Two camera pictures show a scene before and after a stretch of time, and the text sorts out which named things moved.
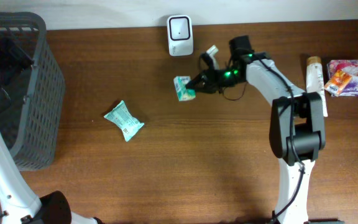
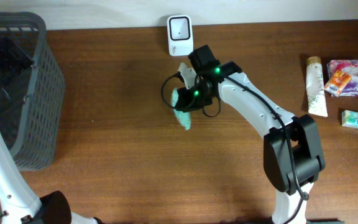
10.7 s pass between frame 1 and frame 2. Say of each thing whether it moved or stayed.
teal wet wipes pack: moved
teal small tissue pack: moved
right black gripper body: moved
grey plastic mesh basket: stayed
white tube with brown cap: stayed
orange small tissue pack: stayed
